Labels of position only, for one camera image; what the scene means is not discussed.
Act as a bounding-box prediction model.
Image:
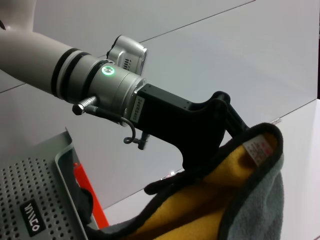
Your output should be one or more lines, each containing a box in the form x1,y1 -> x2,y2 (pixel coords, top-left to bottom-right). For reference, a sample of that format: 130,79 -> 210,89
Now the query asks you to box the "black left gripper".
130,83 -> 251,174

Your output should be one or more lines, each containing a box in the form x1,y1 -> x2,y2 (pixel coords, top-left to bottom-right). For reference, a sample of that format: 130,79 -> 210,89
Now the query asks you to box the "grey yellow black-trimmed towel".
86,121 -> 286,240

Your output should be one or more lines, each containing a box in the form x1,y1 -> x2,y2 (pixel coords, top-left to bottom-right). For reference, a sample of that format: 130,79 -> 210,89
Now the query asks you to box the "grey perforated storage box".
0,127 -> 101,240

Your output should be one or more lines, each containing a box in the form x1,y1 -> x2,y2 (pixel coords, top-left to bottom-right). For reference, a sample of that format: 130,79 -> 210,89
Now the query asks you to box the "orange plastic object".
73,161 -> 110,230

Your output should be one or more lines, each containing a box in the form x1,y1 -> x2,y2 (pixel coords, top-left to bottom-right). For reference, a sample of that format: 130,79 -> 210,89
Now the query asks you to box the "black cloth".
76,186 -> 95,227

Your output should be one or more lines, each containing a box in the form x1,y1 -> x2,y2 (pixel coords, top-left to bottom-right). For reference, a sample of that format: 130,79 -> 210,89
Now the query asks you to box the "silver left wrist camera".
106,34 -> 149,76

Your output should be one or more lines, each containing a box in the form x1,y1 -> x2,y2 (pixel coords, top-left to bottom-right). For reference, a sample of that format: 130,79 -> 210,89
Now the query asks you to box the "left arm connector cable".
72,96 -> 151,151

